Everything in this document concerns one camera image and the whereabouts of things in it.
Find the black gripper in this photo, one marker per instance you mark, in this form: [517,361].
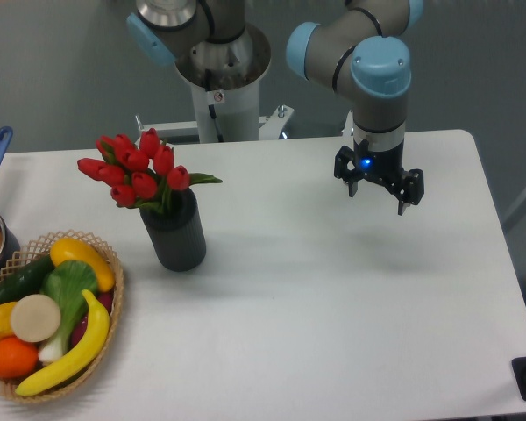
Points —
[383,168]

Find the dark grey ribbed vase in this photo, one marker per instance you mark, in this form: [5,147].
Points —
[178,239]

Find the yellow banana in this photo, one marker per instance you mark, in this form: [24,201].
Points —
[75,360]

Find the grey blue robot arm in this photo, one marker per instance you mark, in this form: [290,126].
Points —
[360,57]

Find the woven wicker basket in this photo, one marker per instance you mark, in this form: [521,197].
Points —
[37,248]

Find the purple red vegetable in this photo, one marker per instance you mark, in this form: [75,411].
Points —
[106,300]

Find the green bok choy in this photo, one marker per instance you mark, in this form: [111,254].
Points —
[65,285]

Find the orange fruit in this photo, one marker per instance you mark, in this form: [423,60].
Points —
[17,358]

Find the red tulip bouquet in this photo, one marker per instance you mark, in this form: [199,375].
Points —
[142,175]

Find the green cucumber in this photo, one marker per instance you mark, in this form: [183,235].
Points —
[25,281]

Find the beige round disc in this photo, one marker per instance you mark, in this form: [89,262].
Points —
[35,318]

